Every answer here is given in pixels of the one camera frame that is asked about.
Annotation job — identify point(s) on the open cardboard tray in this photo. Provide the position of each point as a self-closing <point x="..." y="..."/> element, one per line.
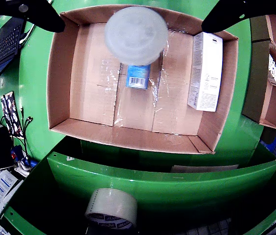
<point x="91" y="93"/>

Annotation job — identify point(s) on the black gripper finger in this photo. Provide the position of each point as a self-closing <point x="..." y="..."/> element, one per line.
<point x="250" y="8"/>
<point x="25" y="11"/>

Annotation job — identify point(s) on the black rounded device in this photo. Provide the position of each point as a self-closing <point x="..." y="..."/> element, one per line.
<point x="2" y="147"/>

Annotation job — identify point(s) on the translucent white suction cup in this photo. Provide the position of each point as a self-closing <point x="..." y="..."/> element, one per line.
<point x="135" y="36"/>

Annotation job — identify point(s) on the teal holographic product box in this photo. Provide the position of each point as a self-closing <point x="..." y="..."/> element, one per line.
<point x="138" y="78"/>

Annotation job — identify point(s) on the long white product box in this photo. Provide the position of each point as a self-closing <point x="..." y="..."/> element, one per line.
<point x="205" y="80"/>

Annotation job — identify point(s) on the green metal cabinet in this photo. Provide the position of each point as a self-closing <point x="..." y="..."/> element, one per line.
<point x="152" y="186"/>

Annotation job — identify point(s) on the cow print white carton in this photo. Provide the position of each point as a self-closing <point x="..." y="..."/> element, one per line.
<point x="275" y="73"/>

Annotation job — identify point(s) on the black laptop keyboard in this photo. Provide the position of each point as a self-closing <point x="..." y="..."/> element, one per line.
<point x="9" y="41"/>

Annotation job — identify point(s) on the divided cardboard box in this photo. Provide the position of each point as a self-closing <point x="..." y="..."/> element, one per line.
<point x="272" y="107"/>

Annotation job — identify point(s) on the beige packing tape roll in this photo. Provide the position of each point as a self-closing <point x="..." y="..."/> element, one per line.
<point x="111" y="203"/>

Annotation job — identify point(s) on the black white patterned flat carton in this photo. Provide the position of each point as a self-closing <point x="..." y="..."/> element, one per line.
<point x="10" y="112"/>

